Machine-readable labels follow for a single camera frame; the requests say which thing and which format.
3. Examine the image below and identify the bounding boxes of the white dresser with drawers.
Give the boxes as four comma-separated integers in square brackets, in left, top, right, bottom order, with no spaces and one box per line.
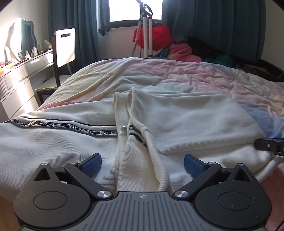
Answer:
[1,50,53,122]

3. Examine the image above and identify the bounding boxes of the teal right window curtain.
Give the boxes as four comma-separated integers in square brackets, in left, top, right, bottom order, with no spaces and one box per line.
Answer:
[162,0,266,61]

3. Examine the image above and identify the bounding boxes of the cream white hoodie garment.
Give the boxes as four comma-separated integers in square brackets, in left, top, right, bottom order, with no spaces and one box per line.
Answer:
[1,88,281,201]

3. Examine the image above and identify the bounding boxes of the garment steamer stand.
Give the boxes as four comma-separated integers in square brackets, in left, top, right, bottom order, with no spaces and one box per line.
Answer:
[131,1,154,59]

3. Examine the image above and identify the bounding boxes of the green garment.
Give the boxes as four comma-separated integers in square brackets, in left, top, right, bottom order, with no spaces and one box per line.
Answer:
[202,54,233,68]

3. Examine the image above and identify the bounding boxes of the pink clothes pile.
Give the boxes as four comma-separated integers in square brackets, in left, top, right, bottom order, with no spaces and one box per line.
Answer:
[168,43,202,63]

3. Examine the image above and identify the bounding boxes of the pastel tie-dye bed duvet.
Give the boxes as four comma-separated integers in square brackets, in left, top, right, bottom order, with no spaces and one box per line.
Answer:
[0,57,284,231]

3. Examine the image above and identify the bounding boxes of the vanity mirror on dresser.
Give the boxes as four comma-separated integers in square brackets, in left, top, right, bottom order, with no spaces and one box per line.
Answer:
[4,18,37,62]

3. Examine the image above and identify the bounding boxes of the teal window curtain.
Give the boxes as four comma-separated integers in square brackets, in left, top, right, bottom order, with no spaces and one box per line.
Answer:
[162,0,266,61]
[48,0,100,75]

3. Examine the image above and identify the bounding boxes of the teal left window curtain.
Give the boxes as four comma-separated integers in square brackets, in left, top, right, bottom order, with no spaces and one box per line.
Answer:
[48,0,100,75]

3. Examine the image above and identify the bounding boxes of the red bag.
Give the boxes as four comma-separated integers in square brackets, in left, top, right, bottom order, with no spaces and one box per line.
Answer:
[132,24,173,52]

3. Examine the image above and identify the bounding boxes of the white backed dark chair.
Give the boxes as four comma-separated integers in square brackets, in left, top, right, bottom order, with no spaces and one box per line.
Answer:
[35,28,76,104]

